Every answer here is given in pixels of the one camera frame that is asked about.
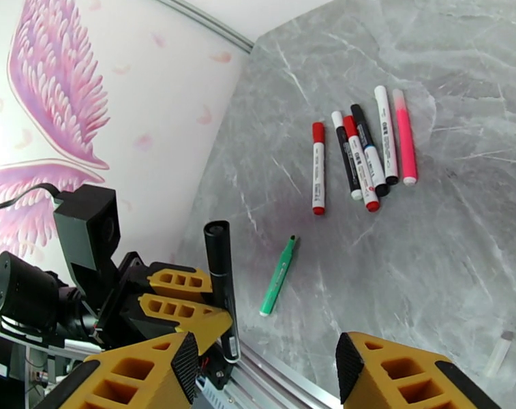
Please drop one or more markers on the green marker pen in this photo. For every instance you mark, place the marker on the green marker pen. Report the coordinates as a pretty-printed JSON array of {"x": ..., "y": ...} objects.
[{"x": 279, "y": 275}]

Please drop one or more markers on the pink highlighter pen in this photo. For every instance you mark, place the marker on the pink highlighter pen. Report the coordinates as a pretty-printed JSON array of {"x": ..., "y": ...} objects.
[{"x": 404, "y": 137}]

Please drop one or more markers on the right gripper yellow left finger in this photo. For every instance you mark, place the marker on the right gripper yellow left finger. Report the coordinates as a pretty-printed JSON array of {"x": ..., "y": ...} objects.
[{"x": 134, "y": 378}]

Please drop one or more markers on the aluminum base rail frame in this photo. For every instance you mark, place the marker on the aluminum base rail frame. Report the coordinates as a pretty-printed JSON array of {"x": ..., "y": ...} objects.
[{"x": 283, "y": 382}]

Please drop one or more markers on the clear pen cap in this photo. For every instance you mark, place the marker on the clear pen cap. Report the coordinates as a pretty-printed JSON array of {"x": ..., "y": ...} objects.
[{"x": 498, "y": 352}]

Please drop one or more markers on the slim black marker pen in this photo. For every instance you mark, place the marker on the slim black marker pen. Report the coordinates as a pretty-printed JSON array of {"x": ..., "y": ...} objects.
[{"x": 218, "y": 258}]

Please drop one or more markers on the red white whiteboard marker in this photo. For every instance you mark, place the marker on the red white whiteboard marker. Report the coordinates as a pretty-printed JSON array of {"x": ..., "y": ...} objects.
[
  {"x": 362, "y": 169},
  {"x": 318, "y": 169}
]

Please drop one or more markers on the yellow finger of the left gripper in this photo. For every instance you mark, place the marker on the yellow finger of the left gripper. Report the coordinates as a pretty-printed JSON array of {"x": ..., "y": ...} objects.
[
  {"x": 215, "y": 324},
  {"x": 181, "y": 292}
]

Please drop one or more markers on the black body white end marker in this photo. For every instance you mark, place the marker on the black body white end marker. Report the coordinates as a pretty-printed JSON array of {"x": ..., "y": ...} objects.
[{"x": 345, "y": 156}]

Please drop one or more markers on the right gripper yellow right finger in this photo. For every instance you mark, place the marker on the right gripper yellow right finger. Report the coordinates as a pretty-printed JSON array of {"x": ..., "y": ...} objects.
[{"x": 402, "y": 382}]

